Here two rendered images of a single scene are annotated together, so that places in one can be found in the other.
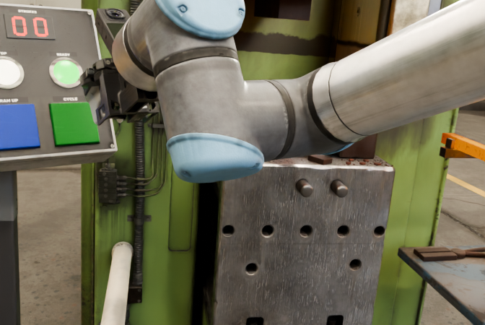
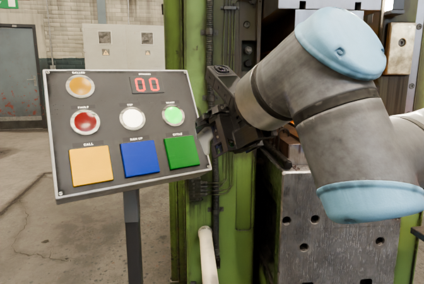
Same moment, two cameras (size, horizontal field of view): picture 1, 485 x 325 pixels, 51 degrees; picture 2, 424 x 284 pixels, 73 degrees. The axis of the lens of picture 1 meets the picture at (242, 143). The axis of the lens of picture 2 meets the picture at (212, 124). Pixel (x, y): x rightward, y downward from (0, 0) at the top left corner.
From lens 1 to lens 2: 0.27 m
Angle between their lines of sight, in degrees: 7
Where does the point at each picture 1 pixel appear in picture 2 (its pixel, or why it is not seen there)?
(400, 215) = not seen: hidden behind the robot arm
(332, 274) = (363, 249)
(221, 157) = (400, 206)
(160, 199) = (229, 195)
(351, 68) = not seen: outside the picture
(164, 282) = (233, 252)
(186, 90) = (347, 135)
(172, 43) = (323, 88)
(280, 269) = (324, 246)
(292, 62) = not seen: hidden behind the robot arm
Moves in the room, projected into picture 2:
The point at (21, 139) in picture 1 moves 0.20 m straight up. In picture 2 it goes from (146, 167) to (142, 74)
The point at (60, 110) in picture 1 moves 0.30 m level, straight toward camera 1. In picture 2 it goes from (171, 143) to (197, 196)
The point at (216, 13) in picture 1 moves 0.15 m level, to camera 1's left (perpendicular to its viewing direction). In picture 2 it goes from (366, 54) to (212, 55)
